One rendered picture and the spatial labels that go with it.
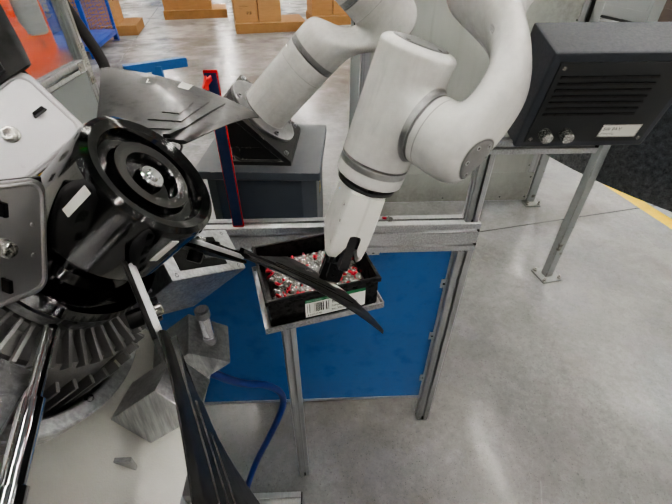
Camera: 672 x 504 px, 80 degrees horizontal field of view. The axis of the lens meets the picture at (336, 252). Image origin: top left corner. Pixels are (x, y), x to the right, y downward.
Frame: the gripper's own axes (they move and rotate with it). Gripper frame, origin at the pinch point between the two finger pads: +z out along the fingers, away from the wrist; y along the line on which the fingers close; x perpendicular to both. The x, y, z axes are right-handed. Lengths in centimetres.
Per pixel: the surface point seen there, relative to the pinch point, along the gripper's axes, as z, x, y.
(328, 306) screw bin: 15.2, 4.1, -7.2
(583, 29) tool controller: -38, 35, -31
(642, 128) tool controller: -27, 55, -27
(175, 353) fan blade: -10.2, -16.1, 26.1
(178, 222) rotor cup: -16.0, -18.4, 17.8
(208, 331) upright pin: 8.1, -15.3, 8.7
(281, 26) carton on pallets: 102, -36, -734
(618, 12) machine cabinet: -91, 569, -817
